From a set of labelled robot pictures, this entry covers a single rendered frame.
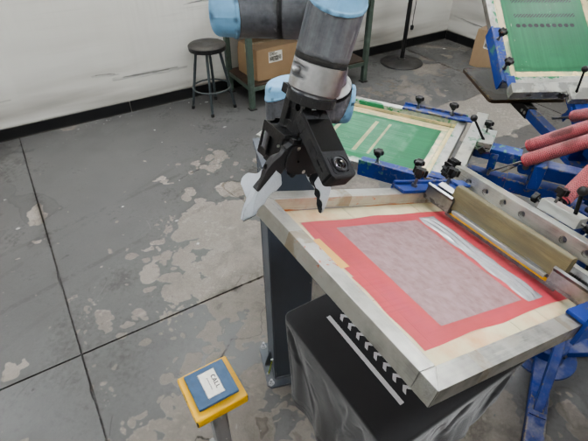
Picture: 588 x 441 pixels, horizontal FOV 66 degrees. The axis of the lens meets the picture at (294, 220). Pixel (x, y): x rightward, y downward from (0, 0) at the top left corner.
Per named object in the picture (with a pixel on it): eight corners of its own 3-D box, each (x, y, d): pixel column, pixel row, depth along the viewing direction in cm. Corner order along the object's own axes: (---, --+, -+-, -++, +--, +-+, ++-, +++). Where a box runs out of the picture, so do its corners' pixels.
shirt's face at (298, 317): (389, 452, 97) (390, 451, 96) (285, 315, 125) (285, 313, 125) (532, 352, 116) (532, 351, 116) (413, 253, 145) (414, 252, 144)
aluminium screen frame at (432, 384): (427, 409, 67) (438, 391, 65) (248, 206, 105) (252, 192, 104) (624, 311, 113) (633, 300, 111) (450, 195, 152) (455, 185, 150)
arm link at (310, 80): (358, 73, 61) (311, 66, 56) (347, 105, 63) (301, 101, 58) (326, 56, 66) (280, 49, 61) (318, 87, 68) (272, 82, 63)
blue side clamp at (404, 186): (395, 208, 132) (405, 188, 129) (384, 200, 135) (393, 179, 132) (456, 205, 150) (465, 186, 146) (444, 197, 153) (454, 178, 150)
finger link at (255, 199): (229, 204, 71) (269, 161, 70) (247, 225, 67) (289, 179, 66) (217, 195, 68) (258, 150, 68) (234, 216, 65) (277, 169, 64)
